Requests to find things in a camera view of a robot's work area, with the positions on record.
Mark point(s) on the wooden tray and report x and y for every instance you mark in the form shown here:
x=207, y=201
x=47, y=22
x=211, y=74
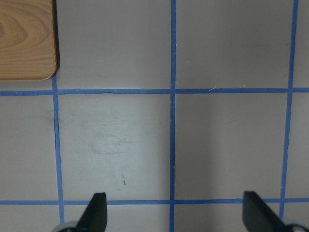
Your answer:
x=29, y=47

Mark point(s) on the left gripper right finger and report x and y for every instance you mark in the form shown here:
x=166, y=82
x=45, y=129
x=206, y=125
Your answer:
x=257, y=216

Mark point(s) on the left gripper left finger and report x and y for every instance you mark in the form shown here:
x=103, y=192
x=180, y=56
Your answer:
x=94, y=218

